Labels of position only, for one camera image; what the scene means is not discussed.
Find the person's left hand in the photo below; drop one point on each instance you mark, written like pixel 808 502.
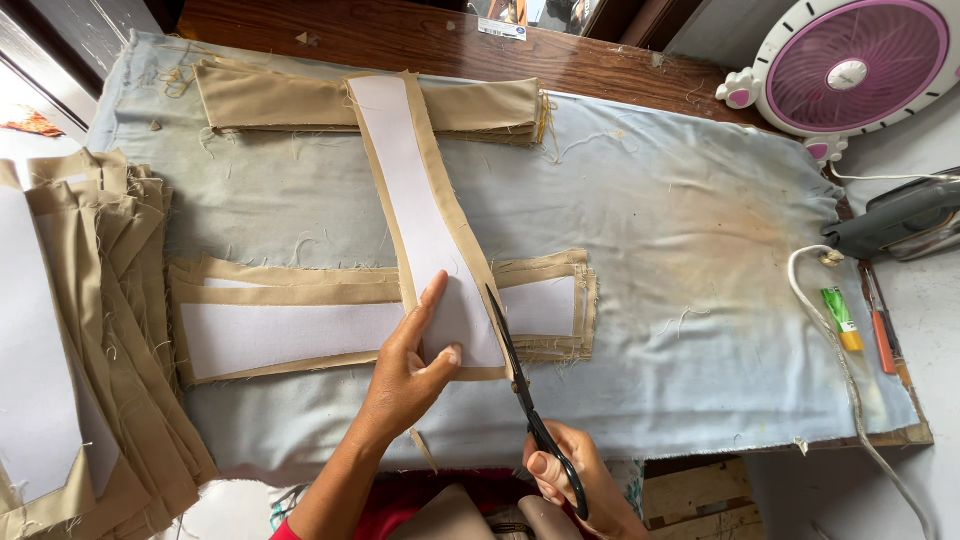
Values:
pixel 397 375

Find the person's right hand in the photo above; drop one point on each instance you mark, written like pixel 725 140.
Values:
pixel 592 480

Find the black scissors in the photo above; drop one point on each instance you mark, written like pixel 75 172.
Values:
pixel 520 388

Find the tan strip with white interfacing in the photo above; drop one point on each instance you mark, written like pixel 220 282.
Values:
pixel 420 225

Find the small tan fabric scrap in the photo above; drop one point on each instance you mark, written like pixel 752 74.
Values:
pixel 424 450

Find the wooden crate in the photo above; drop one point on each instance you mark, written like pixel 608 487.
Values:
pixel 705 499

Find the stack of interfaced tan strips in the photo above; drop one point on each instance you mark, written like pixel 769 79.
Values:
pixel 285 337

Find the person's red garment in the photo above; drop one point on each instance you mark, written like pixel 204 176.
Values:
pixel 405 499

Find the tan fabric on lap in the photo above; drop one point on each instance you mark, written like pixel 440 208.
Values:
pixel 465 517

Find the light blue padding cloth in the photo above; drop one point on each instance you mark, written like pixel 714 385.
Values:
pixel 675 300

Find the stack of folded tan fabric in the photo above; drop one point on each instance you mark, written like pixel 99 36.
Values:
pixel 300 101

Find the green and yellow glue stick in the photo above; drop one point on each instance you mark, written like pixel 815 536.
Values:
pixel 841 319

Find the pile of tan fabric pieces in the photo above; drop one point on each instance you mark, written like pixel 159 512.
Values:
pixel 97 315

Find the thin brown-tipped tool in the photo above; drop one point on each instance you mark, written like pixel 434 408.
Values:
pixel 898 360

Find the white paper label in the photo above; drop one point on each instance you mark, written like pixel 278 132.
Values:
pixel 502 28

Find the grey clothes iron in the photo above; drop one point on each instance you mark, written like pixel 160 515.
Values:
pixel 900 217

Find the pink and white fan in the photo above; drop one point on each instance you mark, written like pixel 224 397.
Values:
pixel 855 67

